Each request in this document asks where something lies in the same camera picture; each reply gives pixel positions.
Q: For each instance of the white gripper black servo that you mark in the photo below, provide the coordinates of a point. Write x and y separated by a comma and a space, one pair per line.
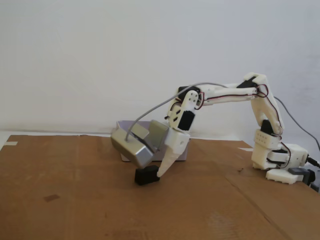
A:
178, 143

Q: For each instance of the black rectangular block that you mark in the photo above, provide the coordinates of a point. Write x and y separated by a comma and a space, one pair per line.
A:
145, 178

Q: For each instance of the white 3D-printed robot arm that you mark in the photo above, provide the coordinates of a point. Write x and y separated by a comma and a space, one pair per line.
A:
265, 112

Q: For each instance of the pale plastic open box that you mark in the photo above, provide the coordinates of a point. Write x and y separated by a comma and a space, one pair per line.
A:
184, 153

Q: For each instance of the silver webcam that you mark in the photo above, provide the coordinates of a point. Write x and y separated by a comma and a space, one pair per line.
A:
130, 150

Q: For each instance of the brown cardboard sheet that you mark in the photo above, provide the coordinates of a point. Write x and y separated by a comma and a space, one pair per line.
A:
100, 200
287, 212

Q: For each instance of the white tape piece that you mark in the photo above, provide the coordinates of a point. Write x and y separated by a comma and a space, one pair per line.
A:
11, 143
245, 149

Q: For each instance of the grey table clamp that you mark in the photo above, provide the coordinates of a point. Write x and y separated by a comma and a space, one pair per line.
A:
297, 171

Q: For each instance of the grey webcam mount bracket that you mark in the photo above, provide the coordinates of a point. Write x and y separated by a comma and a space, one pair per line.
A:
157, 135

